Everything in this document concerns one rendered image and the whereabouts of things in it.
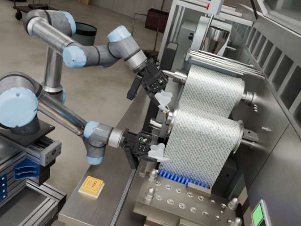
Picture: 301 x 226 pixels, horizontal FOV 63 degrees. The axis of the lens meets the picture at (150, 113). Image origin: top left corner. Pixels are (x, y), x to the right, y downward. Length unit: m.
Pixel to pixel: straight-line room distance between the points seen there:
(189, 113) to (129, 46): 0.33
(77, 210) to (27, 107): 0.43
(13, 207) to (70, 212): 0.95
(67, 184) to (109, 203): 1.29
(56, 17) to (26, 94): 0.52
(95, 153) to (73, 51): 0.42
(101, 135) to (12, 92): 0.36
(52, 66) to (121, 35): 0.55
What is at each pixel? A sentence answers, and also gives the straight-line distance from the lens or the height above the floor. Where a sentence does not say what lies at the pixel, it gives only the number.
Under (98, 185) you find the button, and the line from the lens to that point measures 1.09.
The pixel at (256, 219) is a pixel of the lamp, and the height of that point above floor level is 1.18.
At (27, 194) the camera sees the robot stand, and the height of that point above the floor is 0.21.
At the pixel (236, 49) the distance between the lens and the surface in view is 1.90.
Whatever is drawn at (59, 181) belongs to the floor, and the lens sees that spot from 2.35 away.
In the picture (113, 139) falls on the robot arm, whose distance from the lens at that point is 0.99.
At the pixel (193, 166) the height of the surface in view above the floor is 1.10.
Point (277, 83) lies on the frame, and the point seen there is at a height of 1.46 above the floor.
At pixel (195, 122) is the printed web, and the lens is 0.94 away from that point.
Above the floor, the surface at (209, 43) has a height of 1.44.
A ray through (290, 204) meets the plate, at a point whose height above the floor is 1.32.
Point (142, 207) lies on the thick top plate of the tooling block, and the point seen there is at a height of 1.01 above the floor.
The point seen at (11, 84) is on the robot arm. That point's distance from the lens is 0.88.
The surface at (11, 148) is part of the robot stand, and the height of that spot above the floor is 0.73.
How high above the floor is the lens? 1.72
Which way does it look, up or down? 29 degrees down
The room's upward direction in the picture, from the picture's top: 16 degrees clockwise
